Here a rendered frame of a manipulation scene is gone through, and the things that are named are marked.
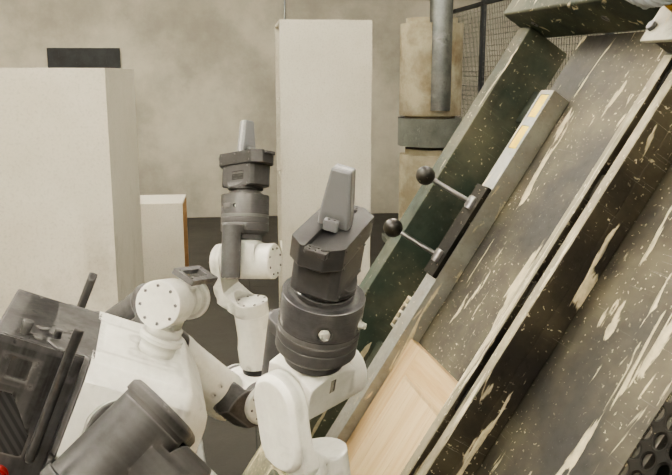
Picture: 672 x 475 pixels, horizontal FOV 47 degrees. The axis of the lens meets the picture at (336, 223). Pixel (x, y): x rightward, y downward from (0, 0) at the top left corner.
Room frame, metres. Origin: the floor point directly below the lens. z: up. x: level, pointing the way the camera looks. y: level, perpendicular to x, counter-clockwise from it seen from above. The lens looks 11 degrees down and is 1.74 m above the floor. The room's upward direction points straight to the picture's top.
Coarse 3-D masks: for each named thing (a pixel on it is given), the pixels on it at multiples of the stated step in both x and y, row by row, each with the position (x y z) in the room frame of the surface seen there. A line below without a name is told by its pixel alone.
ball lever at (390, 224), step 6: (390, 222) 1.46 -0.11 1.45; (396, 222) 1.46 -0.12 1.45; (384, 228) 1.46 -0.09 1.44; (390, 228) 1.45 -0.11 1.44; (396, 228) 1.45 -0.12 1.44; (402, 228) 1.47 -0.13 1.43; (390, 234) 1.46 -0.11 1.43; (396, 234) 1.46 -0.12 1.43; (402, 234) 1.46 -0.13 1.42; (408, 234) 1.46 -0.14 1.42; (414, 240) 1.45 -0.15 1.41; (420, 246) 1.45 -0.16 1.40; (426, 246) 1.44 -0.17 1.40; (432, 252) 1.44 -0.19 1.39; (438, 252) 1.43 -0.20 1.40; (432, 258) 1.43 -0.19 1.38; (438, 258) 1.43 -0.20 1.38
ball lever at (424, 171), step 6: (420, 168) 1.48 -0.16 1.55; (426, 168) 1.47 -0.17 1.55; (420, 174) 1.47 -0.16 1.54; (426, 174) 1.47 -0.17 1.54; (432, 174) 1.47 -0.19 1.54; (420, 180) 1.47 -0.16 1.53; (426, 180) 1.47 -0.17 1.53; (432, 180) 1.47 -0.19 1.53; (438, 180) 1.48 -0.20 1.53; (444, 186) 1.47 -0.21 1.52; (450, 192) 1.46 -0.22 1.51; (456, 192) 1.46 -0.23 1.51; (462, 198) 1.45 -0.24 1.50; (468, 198) 1.45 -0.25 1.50; (474, 198) 1.44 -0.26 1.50; (468, 204) 1.44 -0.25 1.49
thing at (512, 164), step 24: (552, 96) 1.46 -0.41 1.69; (528, 120) 1.48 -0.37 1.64; (552, 120) 1.46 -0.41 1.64; (528, 144) 1.45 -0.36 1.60; (504, 168) 1.45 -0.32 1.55; (504, 192) 1.44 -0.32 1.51; (480, 216) 1.43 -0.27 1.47; (480, 240) 1.43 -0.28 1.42; (456, 264) 1.42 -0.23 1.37; (432, 288) 1.41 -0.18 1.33; (408, 312) 1.43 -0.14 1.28; (432, 312) 1.41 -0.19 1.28; (408, 336) 1.40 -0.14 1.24; (384, 360) 1.39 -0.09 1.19; (360, 408) 1.38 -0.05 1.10; (336, 432) 1.38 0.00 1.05
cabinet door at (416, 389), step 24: (408, 360) 1.36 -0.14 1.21; (432, 360) 1.29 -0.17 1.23; (384, 384) 1.38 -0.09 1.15; (408, 384) 1.31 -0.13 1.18; (432, 384) 1.24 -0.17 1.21; (456, 384) 1.18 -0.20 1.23; (384, 408) 1.33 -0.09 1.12; (408, 408) 1.26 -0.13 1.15; (432, 408) 1.20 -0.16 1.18; (360, 432) 1.35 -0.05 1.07; (384, 432) 1.28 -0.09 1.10; (408, 432) 1.22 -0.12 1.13; (360, 456) 1.30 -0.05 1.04; (384, 456) 1.23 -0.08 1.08; (408, 456) 1.17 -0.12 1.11
